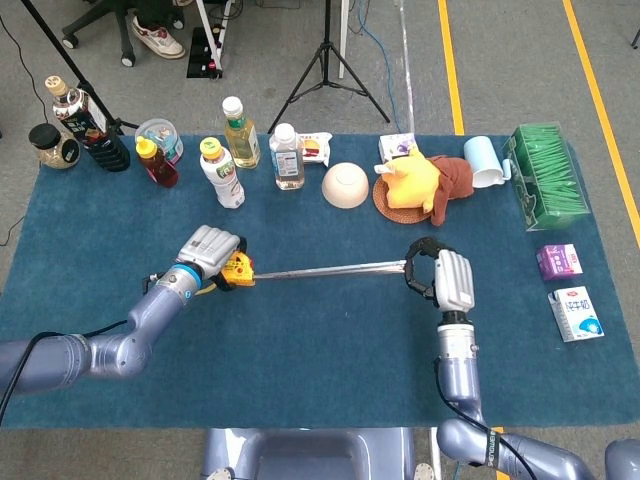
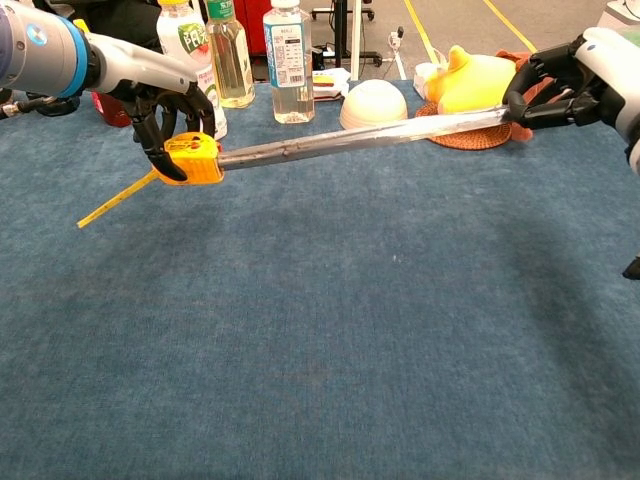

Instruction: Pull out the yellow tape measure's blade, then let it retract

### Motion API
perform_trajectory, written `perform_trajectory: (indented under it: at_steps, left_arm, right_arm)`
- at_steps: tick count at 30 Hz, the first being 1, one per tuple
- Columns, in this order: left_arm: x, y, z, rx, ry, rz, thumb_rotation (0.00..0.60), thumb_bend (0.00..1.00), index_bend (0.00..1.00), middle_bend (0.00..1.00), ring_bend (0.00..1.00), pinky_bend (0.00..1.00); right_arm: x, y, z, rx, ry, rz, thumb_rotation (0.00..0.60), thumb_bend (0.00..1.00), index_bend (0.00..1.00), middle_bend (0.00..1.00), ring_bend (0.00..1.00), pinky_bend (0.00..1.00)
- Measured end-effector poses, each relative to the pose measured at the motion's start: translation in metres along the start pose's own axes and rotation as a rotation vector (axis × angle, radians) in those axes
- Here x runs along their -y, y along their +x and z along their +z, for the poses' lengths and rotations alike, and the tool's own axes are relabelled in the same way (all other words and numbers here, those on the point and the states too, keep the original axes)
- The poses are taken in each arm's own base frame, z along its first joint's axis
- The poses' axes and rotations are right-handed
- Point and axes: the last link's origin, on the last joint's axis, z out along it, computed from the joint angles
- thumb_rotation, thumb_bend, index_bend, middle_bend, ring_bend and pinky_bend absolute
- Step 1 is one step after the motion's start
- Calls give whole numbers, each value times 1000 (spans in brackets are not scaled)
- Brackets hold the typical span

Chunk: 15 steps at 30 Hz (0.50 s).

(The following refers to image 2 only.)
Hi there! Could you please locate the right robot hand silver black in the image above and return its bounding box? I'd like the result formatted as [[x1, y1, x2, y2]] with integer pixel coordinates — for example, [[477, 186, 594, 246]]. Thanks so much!
[[503, 27, 640, 176]]

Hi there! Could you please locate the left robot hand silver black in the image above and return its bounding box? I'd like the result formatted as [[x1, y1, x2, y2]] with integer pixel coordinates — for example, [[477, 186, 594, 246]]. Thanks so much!
[[87, 34, 219, 182]]

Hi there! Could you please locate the yellow tape measure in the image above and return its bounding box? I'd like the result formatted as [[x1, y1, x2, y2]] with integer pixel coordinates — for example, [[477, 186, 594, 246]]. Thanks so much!
[[77, 107, 521, 230]]

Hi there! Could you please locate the white drink bottle yellow cap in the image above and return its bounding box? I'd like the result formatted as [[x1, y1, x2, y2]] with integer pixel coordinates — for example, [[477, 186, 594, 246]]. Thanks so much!
[[156, 0, 229, 141]]

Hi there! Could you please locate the red honey bottle yellow cap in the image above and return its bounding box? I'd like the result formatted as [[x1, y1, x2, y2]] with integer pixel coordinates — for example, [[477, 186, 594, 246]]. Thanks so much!
[[73, 18, 134, 129]]

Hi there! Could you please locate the white grey box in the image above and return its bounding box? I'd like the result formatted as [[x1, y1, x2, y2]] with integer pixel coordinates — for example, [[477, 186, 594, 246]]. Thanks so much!
[[602, 0, 640, 31]]

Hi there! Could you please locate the yellow liquid bottle white cap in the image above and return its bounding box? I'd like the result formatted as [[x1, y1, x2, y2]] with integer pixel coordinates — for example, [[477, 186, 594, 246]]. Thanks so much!
[[204, 0, 256, 110]]

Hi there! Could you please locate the red cabinet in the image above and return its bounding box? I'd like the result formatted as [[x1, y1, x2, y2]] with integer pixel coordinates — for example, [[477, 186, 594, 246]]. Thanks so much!
[[234, 0, 274, 56]]

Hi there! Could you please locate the yellow plush duck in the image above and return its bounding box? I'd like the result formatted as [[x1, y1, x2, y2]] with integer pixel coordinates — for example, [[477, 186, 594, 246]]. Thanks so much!
[[423, 44, 518, 115]]

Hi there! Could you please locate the clear water bottle white cap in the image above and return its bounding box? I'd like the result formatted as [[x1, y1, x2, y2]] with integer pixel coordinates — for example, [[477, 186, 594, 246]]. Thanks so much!
[[262, 0, 316, 125]]

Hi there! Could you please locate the brown woven coaster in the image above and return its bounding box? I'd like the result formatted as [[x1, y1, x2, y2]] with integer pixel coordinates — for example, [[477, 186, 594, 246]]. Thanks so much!
[[415, 101, 514, 151]]

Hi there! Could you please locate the packaged red snack cake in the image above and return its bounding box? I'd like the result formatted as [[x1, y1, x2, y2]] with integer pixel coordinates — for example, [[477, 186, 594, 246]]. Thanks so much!
[[312, 68, 351, 101]]

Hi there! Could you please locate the black wheeled stand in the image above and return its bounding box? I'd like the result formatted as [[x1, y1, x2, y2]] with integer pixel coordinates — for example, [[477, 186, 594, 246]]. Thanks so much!
[[309, 0, 384, 66]]

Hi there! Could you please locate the beige upturned bowl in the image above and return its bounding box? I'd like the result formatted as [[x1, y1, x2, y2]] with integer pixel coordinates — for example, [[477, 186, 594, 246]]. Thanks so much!
[[339, 79, 409, 132]]

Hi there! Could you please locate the blue table mat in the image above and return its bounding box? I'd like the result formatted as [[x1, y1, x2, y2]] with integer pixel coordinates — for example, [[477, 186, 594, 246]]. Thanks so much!
[[0, 79, 640, 480]]

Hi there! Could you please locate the white post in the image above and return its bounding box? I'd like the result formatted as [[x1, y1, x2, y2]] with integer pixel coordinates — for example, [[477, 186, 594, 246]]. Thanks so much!
[[349, 0, 366, 81]]

